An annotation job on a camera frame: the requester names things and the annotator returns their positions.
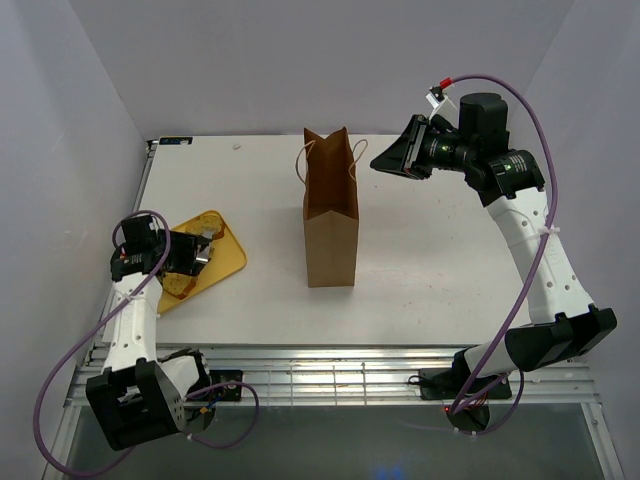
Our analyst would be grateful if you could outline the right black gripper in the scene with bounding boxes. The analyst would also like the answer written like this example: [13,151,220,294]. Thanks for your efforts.
[369,114,475,180]

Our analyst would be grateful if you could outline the brown paper bag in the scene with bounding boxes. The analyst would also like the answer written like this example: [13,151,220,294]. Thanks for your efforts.
[294,128,368,288]

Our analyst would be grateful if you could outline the metal serving tongs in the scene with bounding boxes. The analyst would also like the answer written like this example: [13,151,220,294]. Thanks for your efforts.
[195,235,213,265]

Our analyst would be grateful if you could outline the seeded bread slice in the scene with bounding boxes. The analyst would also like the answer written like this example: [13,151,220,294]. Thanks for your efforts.
[185,214,226,240]

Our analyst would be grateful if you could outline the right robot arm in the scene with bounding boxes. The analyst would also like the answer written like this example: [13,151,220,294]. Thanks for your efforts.
[370,87,617,398]

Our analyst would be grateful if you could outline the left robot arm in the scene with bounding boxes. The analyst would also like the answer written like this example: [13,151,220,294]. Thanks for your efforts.
[86,213,220,451]

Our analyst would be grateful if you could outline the yellow bread slice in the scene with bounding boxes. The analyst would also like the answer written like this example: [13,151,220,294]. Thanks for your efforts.
[161,273,197,300]

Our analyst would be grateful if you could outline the yellow plastic tray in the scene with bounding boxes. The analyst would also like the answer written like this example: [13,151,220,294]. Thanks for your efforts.
[157,210,247,314]

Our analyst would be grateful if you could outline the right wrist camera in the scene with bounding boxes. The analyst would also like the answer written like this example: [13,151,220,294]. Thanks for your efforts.
[426,77,458,122]

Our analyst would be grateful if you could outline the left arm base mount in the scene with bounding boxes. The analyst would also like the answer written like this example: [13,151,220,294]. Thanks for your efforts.
[201,370,244,403]

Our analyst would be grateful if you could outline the aluminium frame rail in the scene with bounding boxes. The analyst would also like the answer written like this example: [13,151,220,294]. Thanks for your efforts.
[63,344,601,409]

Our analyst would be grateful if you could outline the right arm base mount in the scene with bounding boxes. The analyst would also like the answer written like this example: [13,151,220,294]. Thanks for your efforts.
[407,368,512,400]

